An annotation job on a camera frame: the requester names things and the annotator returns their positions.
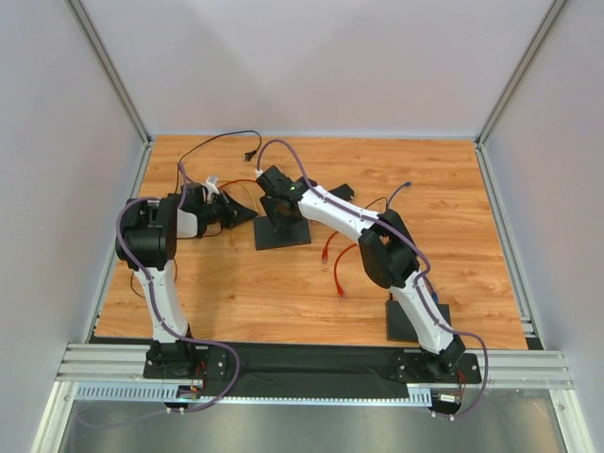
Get purple loose cable end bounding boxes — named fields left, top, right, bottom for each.
left=385, top=181, right=412, bottom=211

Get black power cable with plug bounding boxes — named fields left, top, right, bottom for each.
left=129, top=130, right=263, bottom=301

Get black network switch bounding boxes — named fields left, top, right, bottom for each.
left=385, top=298, right=452, bottom=343
left=253, top=216, right=311, bottom=251

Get right aluminium frame post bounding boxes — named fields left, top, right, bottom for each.
left=475, top=0, right=569, bottom=148

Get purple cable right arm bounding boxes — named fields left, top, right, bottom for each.
left=254, top=139, right=492, bottom=421

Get aluminium frame post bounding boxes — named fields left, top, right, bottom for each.
left=65, top=0, right=152, bottom=145
left=475, top=0, right=569, bottom=148

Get orange ethernet cable lower loop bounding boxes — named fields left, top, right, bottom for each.
left=333, top=243, right=358, bottom=299

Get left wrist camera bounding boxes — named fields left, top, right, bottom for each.
left=203, top=175, right=220, bottom=194

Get grey slotted cable duct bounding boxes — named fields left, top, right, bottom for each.
left=74, top=382, right=434, bottom=405

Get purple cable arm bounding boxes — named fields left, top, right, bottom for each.
left=75, top=161, right=242, bottom=428
left=254, top=139, right=492, bottom=421

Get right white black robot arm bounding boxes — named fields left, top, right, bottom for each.
left=256, top=165, right=465, bottom=374

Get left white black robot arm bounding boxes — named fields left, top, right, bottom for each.
left=115, top=183, right=258, bottom=379

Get aluminium front rail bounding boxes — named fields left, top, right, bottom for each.
left=56, top=344, right=574, bottom=390

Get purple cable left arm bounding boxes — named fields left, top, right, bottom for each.
left=75, top=161, right=242, bottom=428

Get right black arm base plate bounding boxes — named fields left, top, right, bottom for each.
left=393, top=349, right=482, bottom=384

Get left aluminium frame post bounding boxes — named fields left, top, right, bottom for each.
left=65, top=0, right=152, bottom=145

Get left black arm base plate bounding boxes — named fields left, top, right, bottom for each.
left=143, top=343, right=235, bottom=380

